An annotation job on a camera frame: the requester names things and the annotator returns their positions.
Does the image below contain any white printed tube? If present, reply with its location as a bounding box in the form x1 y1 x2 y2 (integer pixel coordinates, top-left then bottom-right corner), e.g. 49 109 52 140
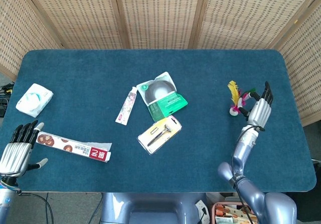
115 86 138 126

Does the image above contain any green package with black ring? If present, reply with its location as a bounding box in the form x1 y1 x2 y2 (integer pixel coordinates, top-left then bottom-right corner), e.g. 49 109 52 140
136 71 189 123

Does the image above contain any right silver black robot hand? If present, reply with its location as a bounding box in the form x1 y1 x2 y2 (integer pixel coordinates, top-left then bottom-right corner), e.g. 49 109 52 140
237 81 274 129

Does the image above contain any long red white carton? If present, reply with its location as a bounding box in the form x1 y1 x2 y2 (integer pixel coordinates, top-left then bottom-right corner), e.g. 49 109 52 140
36 131 112 163

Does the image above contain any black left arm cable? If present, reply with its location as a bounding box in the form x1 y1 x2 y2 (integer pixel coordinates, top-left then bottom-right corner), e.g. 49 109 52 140
15 190 55 224

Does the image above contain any razor blister pack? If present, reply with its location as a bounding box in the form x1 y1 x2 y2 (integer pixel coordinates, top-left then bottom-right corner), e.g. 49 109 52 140
137 116 183 156

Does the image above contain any pink storage basket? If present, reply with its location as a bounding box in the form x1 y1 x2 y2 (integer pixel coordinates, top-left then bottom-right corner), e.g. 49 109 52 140
212 202 259 224

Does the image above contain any black cable bundle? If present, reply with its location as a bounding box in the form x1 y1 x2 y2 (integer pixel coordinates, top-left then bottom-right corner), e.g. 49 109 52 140
0 82 15 117

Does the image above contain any white power strip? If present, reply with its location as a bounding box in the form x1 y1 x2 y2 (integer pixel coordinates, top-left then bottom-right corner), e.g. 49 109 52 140
195 200 210 224

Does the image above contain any blue felt table mat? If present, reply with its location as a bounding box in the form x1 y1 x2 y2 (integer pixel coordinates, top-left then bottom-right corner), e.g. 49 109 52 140
0 49 317 193

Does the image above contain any blue-grey robot torso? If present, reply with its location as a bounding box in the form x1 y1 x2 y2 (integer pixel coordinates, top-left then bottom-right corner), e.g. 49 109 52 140
99 192 209 224

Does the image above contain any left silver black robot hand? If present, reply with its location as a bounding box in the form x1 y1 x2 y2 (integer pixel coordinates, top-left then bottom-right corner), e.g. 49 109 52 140
0 120 49 178

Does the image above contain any woven bamboo screen panel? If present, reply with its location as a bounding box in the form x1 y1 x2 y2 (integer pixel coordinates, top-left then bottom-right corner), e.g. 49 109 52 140
112 0 209 50
193 0 321 50
274 0 321 127
0 0 62 81
20 0 130 50

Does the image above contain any colourful feather shuttlecock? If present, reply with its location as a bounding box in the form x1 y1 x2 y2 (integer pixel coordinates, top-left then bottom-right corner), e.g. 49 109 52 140
227 80 256 116

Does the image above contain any white tissue pack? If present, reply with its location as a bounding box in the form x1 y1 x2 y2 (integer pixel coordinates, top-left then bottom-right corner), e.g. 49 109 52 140
15 83 54 118

